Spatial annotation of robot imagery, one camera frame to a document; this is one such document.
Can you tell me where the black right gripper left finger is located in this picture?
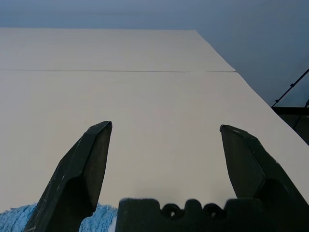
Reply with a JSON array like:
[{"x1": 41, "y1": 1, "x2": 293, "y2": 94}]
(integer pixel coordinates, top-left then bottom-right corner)
[{"x1": 24, "y1": 120, "x2": 113, "y2": 232}]

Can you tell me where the light blue terry rag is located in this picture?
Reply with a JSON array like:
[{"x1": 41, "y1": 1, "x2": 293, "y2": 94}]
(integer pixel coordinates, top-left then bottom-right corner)
[{"x1": 0, "y1": 202, "x2": 118, "y2": 232}]

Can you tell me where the black camera tripod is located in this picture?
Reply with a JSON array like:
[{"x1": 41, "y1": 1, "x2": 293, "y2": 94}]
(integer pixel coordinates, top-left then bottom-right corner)
[{"x1": 270, "y1": 68, "x2": 309, "y2": 108}]

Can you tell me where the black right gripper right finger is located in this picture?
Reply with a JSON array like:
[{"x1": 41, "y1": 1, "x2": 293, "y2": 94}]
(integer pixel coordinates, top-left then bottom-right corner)
[{"x1": 219, "y1": 124, "x2": 309, "y2": 232}]

